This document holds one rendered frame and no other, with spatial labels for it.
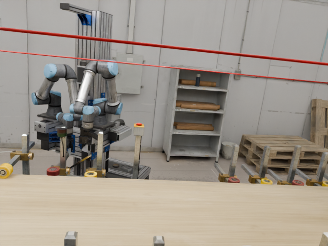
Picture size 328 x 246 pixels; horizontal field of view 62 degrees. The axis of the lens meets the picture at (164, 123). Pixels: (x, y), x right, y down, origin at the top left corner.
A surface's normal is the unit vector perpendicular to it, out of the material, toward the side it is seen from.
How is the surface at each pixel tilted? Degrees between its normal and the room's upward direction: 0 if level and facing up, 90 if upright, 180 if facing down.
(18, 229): 0
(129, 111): 90
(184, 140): 90
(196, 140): 90
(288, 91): 90
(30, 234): 0
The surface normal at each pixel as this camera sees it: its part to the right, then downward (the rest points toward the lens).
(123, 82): 0.19, 0.26
